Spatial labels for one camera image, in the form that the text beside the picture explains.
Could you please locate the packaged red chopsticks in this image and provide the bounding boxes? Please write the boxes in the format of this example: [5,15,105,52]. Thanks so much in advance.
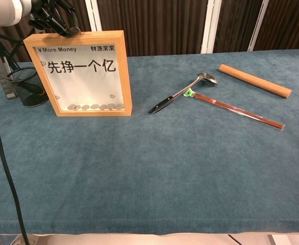
[183,88,286,131]

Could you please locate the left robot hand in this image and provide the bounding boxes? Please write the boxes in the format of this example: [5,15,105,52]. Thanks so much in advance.
[28,0,80,38]

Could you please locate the black mesh pen cup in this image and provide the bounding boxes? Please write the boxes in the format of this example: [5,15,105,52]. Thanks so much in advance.
[7,66,49,108]

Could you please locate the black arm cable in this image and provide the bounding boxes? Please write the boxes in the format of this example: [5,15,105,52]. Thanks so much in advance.
[0,93,30,245]

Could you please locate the long wooden block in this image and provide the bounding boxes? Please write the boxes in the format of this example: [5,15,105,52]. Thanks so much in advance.
[218,63,292,99]

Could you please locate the wooden frame coin bank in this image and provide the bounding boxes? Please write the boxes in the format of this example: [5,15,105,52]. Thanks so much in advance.
[23,30,134,117]

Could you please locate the blue table cloth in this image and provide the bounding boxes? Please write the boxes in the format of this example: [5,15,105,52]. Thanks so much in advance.
[0,48,299,235]

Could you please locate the steel ladle with black handle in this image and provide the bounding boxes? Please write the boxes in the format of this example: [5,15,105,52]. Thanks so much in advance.
[148,72,218,115]

